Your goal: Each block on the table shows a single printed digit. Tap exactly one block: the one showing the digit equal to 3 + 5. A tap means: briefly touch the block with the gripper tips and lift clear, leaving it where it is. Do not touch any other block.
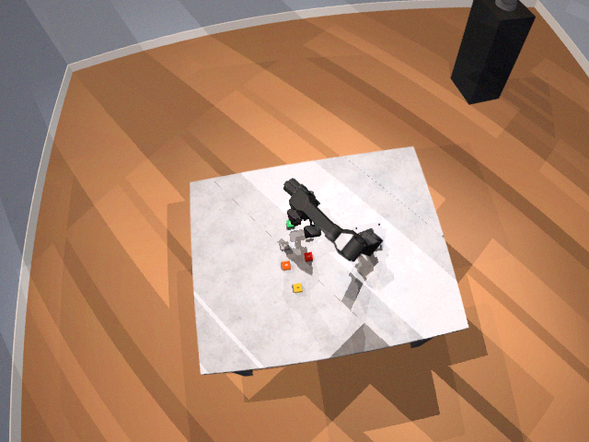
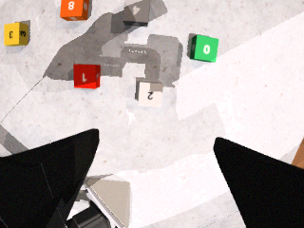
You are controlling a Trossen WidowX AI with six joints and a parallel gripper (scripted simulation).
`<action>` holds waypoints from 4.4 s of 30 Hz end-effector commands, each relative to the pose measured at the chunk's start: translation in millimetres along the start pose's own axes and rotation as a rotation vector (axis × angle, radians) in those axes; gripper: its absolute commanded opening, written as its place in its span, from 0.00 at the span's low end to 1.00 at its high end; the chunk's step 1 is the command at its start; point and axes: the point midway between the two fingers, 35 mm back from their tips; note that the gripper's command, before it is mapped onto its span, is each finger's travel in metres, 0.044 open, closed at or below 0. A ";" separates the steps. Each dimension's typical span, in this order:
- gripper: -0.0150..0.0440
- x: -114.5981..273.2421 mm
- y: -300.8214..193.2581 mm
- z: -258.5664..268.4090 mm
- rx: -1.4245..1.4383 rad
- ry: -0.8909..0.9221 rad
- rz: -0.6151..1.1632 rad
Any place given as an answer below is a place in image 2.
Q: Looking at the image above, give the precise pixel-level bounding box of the small green block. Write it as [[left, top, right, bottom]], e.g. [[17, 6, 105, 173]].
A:
[[190, 35, 219, 64]]

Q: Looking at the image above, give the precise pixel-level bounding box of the yellow block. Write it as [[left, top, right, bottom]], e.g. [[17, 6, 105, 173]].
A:
[[4, 22, 28, 46]]

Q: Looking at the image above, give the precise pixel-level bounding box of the red digit block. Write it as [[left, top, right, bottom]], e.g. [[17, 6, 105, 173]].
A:
[[73, 64, 100, 88]]

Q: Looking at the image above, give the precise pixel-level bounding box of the orange block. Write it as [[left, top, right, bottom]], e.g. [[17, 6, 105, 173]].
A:
[[60, 0, 90, 22]]

